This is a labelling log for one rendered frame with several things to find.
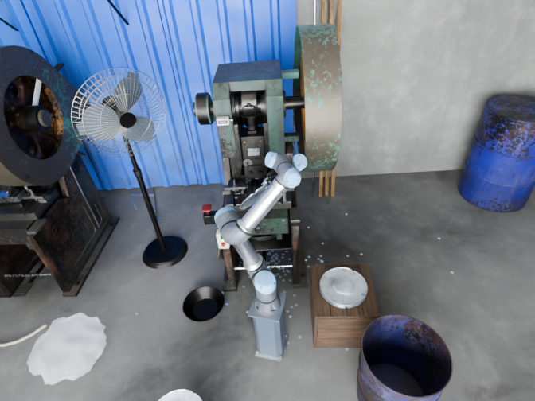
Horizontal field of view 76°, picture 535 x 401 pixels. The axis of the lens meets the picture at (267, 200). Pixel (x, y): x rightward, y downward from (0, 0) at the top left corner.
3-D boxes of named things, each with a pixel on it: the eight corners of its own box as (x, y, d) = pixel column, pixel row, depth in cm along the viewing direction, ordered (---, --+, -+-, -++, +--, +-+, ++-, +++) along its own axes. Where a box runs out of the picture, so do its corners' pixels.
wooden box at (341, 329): (373, 348, 221) (380, 316, 200) (314, 348, 223) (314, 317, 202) (361, 296, 252) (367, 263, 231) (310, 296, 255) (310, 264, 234)
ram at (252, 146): (267, 178, 223) (264, 137, 205) (244, 179, 223) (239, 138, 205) (267, 164, 236) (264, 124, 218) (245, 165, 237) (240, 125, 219)
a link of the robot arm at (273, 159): (277, 158, 151) (297, 163, 157) (267, 147, 160) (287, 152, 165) (270, 173, 155) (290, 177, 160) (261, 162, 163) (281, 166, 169)
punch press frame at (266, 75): (292, 267, 257) (287, 91, 175) (235, 270, 259) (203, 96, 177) (287, 202, 320) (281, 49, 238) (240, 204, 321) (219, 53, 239)
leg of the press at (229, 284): (237, 291, 263) (220, 197, 208) (222, 292, 263) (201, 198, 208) (243, 213, 336) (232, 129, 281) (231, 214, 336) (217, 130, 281)
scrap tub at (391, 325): (442, 436, 181) (469, 395, 152) (361, 438, 182) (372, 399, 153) (415, 358, 214) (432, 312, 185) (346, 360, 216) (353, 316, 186)
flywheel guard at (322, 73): (337, 197, 197) (349, 44, 147) (288, 200, 198) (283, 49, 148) (316, 120, 279) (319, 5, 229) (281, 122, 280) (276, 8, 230)
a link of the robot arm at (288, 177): (221, 251, 155) (290, 168, 143) (216, 235, 164) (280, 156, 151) (240, 258, 162) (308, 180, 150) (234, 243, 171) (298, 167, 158)
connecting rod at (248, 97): (263, 148, 212) (259, 93, 191) (243, 149, 212) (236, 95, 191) (263, 132, 228) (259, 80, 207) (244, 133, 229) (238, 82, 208)
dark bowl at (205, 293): (224, 326, 240) (222, 320, 236) (181, 328, 241) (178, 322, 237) (227, 290, 264) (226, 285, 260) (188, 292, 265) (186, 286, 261)
